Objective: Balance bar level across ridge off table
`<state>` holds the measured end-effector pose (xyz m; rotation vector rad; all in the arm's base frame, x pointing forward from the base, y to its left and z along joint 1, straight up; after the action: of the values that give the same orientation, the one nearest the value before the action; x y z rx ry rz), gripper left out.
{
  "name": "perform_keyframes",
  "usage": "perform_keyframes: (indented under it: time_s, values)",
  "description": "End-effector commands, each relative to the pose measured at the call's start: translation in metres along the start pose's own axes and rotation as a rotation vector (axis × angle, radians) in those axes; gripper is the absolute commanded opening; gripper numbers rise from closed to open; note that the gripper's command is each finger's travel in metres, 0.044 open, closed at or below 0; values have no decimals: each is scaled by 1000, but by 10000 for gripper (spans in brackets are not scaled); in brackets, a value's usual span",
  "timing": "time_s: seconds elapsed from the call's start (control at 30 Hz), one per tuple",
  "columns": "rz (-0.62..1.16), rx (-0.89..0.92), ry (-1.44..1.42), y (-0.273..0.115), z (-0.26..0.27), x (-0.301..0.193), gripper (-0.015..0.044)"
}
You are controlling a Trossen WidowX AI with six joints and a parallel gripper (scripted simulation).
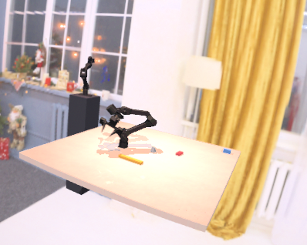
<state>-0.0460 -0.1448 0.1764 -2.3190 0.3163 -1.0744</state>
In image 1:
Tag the yellow bar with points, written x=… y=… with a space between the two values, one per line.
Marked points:
x=131 y=159

